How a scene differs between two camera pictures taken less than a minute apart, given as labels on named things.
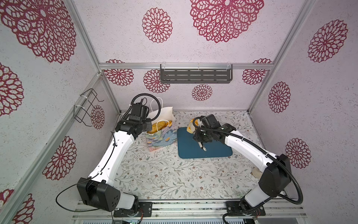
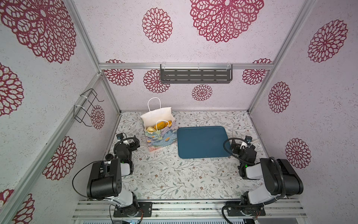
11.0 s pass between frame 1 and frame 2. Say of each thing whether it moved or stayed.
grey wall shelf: stayed
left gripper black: moved
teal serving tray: stayed
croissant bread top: stayed
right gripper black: moved
